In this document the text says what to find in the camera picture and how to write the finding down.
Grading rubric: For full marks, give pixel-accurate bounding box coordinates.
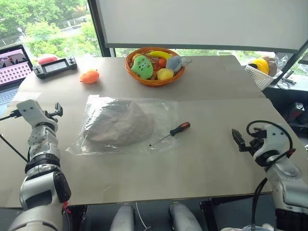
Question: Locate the clear plastic bag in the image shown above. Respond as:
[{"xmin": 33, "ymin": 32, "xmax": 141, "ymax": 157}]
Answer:
[{"xmin": 65, "ymin": 94, "xmax": 180, "ymax": 157}]

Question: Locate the yellow toy in basket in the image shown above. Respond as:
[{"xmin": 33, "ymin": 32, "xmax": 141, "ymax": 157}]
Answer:
[{"xmin": 249, "ymin": 58, "xmax": 270, "ymax": 74}]

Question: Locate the orange woven basket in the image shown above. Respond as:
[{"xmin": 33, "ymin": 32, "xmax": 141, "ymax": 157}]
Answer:
[{"xmin": 124, "ymin": 46, "xmax": 186, "ymax": 88}]

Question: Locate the grey cap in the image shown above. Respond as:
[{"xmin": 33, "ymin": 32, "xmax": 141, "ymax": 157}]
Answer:
[{"xmin": 85, "ymin": 99, "xmax": 155, "ymax": 148}]

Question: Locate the blue grey plush whale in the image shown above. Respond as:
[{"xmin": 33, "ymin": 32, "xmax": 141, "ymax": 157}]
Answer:
[{"xmin": 166, "ymin": 55, "xmax": 193, "ymax": 73}]

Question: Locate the black handheld remote controller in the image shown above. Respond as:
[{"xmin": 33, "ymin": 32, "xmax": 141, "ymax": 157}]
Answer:
[{"xmin": 32, "ymin": 56, "xmax": 78, "ymax": 79}]

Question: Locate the brown round toy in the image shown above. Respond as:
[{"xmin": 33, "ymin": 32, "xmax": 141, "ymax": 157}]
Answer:
[{"xmin": 261, "ymin": 54, "xmax": 280, "ymax": 77}]

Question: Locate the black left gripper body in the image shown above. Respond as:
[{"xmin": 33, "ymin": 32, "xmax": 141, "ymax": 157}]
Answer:
[{"xmin": 42, "ymin": 108, "xmax": 59, "ymax": 125}]

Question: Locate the thin white cord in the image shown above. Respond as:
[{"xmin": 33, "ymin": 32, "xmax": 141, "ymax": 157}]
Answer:
[{"xmin": 135, "ymin": 201, "xmax": 152, "ymax": 231}]

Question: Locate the green plush toy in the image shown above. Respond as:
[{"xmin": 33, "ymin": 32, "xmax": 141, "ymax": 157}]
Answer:
[{"xmin": 130, "ymin": 55, "xmax": 154, "ymax": 80}]

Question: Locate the white board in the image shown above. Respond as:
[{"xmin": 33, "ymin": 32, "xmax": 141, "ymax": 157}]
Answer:
[{"xmin": 95, "ymin": 0, "xmax": 308, "ymax": 54}]

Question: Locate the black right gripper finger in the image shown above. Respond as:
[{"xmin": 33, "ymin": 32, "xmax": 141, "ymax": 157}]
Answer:
[
  {"xmin": 231, "ymin": 128, "xmax": 246, "ymax": 145},
  {"xmin": 238, "ymin": 142, "xmax": 252, "ymax": 153}
]

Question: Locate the crumpled clear plastic wrap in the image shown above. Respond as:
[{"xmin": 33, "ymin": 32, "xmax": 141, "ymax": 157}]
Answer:
[{"xmin": 274, "ymin": 53, "xmax": 290, "ymax": 73}]

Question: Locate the black orange handled screwdriver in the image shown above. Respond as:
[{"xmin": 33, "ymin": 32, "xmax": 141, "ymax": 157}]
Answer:
[{"xmin": 149, "ymin": 121, "xmax": 191, "ymax": 148}]

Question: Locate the black red power tool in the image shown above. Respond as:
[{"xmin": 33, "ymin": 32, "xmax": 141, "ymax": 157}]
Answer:
[{"xmin": 287, "ymin": 101, "xmax": 308, "ymax": 126}]

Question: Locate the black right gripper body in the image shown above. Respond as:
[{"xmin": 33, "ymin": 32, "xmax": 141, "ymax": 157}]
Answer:
[{"xmin": 245, "ymin": 127, "xmax": 267, "ymax": 156}]

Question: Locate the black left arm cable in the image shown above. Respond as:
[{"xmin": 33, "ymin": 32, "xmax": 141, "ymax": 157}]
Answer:
[{"xmin": 0, "ymin": 110, "xmax": 29, "ymax": 162}]

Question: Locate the grey rounded robot leg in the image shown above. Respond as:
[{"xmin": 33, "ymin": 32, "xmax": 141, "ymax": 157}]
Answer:
[
  {"xmin": 109, "ymin": 203, "xmax": 136, "ymax": 231},
  {"xmin": 168, "ymin": 201, "xmax": 202, "ymax": 231}
]

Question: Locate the red plush toy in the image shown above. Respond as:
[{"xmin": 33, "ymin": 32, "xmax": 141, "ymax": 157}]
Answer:
[{"xmin": 38, "ymin": 53, "xmax": 59, "ymax": 65}]

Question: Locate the open laptop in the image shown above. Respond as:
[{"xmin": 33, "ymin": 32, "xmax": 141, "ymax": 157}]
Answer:
[{"xmin": 0, "ymin": 44, "xmax": 34, "ymax": 111}]

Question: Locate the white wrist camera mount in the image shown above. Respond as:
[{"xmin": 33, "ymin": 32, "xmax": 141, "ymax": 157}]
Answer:
[
  {"xmin": 16, "ymin": 99, "xmax": 48, "ymax": 126},
  {"xmin": 262, "ymin": 123, "xmax": 290, "ymax": 156}
]

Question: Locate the yellow plush fruit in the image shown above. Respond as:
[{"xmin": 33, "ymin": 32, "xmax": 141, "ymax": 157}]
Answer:
[{"xmin": 156, "ymin": 68, "xmax": 175, "ymax": 81}]

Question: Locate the black window pillar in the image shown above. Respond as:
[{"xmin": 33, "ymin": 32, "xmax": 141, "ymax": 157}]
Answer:
[{"xmin": 87, "ymin": 0, "xmax": 116, "ymax": 58}]

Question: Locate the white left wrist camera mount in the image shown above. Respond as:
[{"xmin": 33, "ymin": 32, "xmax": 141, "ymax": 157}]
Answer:
[{"xmin": 16, "ymin": 99, "xmax": 48, "ymax": 126}]

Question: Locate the white plastic basket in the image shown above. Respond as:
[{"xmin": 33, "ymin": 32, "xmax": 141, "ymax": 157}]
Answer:
[{"xmin": 244, "ymin": 63, "xmax": 283, "ymax": 91}]

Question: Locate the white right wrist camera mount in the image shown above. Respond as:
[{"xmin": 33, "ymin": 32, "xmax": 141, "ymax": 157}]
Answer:
[{"xmin": 262, "ymin": 123, "xmax": 290, "ymax": 156}]

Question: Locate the orange plush fruit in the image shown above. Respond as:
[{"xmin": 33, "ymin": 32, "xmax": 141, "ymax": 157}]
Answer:
[{"xmin": 79, "ymin": 68, "xmax": 100, "ymax": 85}]

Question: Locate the yellow toy banana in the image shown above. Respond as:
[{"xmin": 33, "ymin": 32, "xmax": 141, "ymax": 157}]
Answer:
[{"xmin": 149, "ymin": 51, "xmax": 172, "ymax": 61}]

